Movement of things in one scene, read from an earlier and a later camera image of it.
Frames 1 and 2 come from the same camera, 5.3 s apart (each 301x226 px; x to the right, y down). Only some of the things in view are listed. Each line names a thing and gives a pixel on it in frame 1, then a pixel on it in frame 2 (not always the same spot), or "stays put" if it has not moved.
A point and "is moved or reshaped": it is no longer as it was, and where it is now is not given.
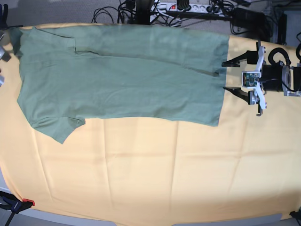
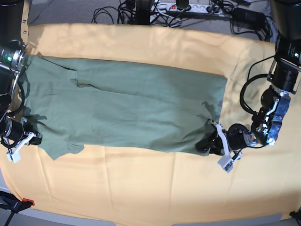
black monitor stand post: (143, 11) stays put
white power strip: (172, 7) stays put
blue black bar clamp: (11, 202) stays put
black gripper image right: (272, 78) -> (212, 143)
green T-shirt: (69, 73) is moved or reshaped
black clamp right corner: (296, 214) stays put
